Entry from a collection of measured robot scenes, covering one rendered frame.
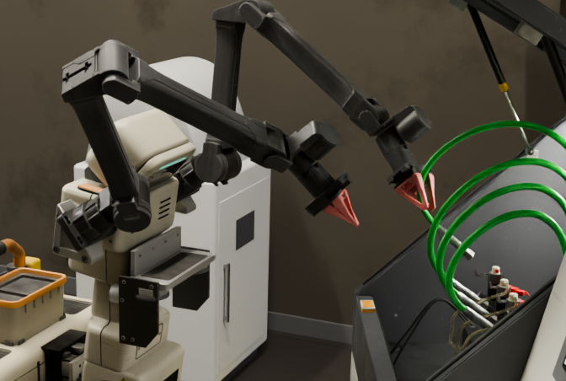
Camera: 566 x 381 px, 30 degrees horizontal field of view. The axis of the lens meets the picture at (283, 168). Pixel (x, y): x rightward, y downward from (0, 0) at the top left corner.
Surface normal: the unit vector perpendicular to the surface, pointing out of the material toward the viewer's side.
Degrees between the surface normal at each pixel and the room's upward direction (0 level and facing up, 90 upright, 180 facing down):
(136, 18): 90
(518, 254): 90
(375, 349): 0
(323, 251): 90
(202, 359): 90
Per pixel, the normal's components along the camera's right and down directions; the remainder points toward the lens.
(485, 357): 0.02, 0.23
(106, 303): -0.38, 0.21
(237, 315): 0.92, 0.11
